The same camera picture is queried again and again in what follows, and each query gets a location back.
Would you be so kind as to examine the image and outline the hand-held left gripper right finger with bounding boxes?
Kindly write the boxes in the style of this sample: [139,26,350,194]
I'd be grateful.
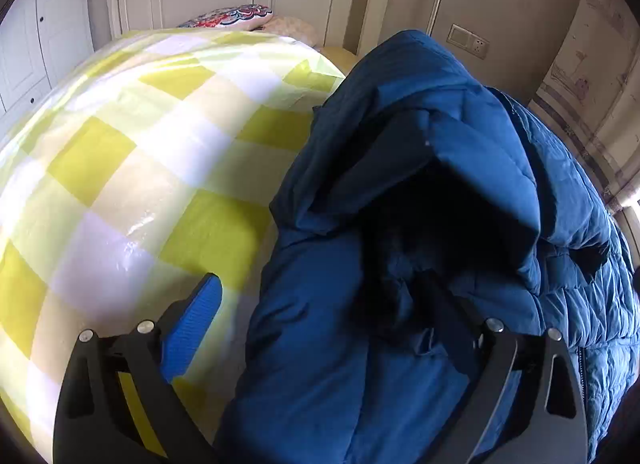
[424,273,589,464]

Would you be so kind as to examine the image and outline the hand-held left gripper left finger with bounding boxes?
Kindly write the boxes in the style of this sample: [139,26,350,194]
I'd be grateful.
[52,273,223,464]

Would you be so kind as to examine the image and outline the blue down jacket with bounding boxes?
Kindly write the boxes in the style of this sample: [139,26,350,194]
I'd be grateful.
[212,29,640,464]

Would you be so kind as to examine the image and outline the yellow checked bed cover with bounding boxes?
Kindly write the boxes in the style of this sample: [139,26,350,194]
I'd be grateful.
[0,29,348,464]

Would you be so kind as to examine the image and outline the patterned curtain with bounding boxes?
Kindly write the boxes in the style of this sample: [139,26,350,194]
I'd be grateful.
[527,0,640,217]

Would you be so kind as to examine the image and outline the yellow bed sheet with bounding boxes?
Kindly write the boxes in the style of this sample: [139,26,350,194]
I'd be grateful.
[319,44,359,78]

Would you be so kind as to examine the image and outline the colourful patterned pillow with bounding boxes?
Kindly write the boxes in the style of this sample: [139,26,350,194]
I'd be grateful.
[177,3,275,33]

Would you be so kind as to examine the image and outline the beige pillow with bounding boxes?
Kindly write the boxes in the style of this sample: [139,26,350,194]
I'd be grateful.
[264,16,326,48]

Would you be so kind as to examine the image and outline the white wardrobe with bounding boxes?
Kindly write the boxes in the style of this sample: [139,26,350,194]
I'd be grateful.
[0,0,96,116]

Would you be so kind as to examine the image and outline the white wall socket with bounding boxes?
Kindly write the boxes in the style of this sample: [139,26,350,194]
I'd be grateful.
[467,34,490,60]

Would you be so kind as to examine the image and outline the white wall switch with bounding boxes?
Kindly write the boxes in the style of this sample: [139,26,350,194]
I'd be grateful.
[446,23,472,49]

